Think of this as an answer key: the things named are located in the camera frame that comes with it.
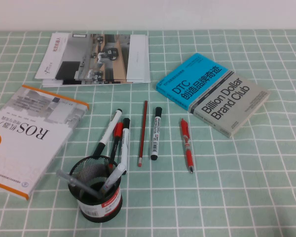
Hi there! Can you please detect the black mesh pen holder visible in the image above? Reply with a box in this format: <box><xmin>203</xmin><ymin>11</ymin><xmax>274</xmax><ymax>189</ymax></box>
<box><xmin>68</xmin><ymin>155</ymin><xmax>123</xmax><ymax>223</ymax></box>

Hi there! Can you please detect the red gel pen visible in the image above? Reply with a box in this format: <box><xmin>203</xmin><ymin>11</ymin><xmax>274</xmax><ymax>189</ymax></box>
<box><xmin>180</xmin><ymin>118</ymin><xmax>194</xmax><ymax>175</ymax></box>

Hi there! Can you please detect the red pencil with eraser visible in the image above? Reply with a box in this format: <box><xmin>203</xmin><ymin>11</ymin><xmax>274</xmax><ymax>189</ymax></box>
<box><xmin>137</xmin><ymin>100</ymin><xmax>148</xmax><ymax>167</ymax></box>

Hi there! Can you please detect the black pen with red cap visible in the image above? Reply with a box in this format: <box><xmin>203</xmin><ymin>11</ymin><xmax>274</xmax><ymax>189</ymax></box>
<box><xmin>108</xmin><ymin>121</ymin><xmax>124</xmax><ymax>171</ymax></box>

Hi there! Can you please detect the white orange ROS book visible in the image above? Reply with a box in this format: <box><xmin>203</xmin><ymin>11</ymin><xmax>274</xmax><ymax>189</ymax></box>
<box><xmin>0</xmin><ymin>84</ymin><xmax>90</xmax><ymax>201</ymax></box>

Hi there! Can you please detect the silver white pen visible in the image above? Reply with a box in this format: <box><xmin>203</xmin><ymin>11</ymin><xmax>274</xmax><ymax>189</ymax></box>
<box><xmin>98</xmin><ymin>162</ymin><xmax>127</xmax><ymax>196</ymax></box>

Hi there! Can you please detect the blue grey DTC book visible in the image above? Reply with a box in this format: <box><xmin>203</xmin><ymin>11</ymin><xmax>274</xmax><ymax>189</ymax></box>
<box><xmin>155</xmin><ymin>52</ymin><xmax>271</xmax><ymax>139</ymax></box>

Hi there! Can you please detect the green white checked tablecloth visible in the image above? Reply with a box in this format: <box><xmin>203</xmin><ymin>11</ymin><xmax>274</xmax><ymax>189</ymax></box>
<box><xmin>0</xmin><ymin>29</ymin><xmax>296</xmax><ymax>237</ymax></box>

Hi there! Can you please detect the grey translucent pen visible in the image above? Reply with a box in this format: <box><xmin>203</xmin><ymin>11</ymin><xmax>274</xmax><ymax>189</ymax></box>
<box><xmin>55</xmin><ymin>169</ymin><xmax>103</xmax><ymax>199</ymax></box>

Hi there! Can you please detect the thick white marker black cap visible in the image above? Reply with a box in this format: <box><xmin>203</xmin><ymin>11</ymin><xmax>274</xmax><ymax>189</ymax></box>
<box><xmin>150</xmin><ymin>106</ymin><xmax>163</xmax><ymax>161</ymax></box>

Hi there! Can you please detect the white marker with black ends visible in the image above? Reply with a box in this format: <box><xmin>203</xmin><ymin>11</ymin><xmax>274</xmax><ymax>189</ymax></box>
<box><xmin>92</xmin><ymin>108</ymin><xmax>124</xmax><ymax>160</ymax></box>

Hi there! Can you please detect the brochure with robot photo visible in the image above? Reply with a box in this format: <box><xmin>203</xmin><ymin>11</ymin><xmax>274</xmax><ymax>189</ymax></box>
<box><xmin>35</xmin><ymin>32</ymin><xmax>150</xmax><ymax>82</ymax></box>

